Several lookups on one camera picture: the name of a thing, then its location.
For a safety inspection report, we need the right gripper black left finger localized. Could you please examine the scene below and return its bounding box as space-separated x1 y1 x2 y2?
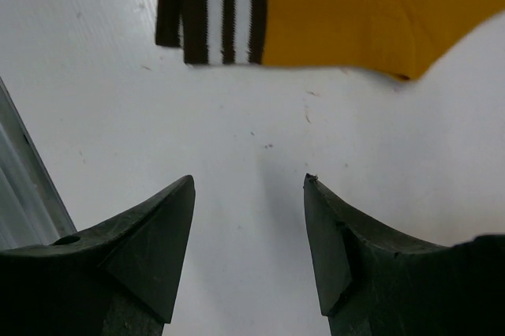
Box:
1 175 195 335

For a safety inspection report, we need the aluminium front rail frame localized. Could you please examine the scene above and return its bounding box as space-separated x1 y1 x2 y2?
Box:
0 84 77 250

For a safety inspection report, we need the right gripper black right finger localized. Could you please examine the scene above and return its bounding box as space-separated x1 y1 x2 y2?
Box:
304 175 504 335

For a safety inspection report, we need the mustard yellow sock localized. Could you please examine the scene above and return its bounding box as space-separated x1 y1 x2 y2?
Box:
155 0 504 80

